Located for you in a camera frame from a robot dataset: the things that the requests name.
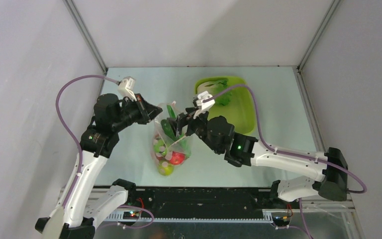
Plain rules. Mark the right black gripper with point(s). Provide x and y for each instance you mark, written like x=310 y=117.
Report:
x=184 y=123

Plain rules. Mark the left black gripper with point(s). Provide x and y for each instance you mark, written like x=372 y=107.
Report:
x=147 y=111

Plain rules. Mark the red apple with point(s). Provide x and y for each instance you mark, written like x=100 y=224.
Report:
x=177 y=158

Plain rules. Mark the clear pink zip bag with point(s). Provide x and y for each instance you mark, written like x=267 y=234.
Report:
x=159 y=133

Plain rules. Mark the small green watermelon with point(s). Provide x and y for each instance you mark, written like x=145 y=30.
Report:
x=159 y=147

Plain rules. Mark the yellow green pear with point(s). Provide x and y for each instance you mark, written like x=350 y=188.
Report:
x=165 y=168

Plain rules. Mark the dark green cucumber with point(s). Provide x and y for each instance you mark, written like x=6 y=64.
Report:
x=168 y=129

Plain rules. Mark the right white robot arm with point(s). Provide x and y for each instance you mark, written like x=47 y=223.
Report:
x=321 y=173

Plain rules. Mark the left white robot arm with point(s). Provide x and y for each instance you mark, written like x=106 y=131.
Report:
x=73 y=218

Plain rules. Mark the green plastic tray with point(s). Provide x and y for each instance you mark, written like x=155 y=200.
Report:
x=236 y=105

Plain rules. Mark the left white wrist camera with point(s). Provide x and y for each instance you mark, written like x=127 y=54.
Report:
x=125 y=88

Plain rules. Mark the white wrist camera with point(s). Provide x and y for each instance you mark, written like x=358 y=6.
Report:
x=203 y=102
x=125 y=88

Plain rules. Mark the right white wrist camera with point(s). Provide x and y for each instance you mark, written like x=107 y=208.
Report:
x=203 y=102

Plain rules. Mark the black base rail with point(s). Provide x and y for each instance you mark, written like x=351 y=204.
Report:
x=208 y=203

